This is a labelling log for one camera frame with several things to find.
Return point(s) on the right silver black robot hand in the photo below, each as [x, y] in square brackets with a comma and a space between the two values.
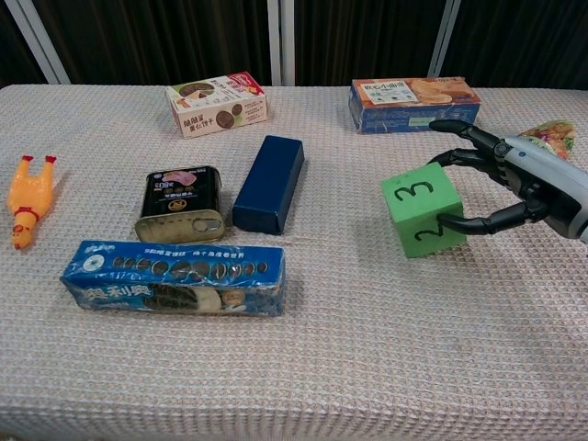
[551, 184]

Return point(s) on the green snack bag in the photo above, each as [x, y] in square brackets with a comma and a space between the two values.
[551, 133]

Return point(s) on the green numbered cube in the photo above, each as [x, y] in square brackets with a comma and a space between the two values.
[404, 216]

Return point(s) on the blue Oreo cookie box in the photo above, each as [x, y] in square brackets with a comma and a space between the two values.
[174, 285]

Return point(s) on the dark blue rectangular box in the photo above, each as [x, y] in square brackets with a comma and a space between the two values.
[268, 184]

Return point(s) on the yellow rubber chicken toy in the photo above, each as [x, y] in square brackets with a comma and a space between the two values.
[30, 193]

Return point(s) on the orange blue biscuit box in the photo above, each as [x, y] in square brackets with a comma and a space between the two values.
[413, 94]

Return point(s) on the black luncheon meat can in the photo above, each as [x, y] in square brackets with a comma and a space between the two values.
[179, 197]

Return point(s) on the beige waffle tablecloth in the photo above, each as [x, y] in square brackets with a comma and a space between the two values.
[367, 344]

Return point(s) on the white chocolate pie box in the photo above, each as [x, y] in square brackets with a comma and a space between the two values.
[216, 108]

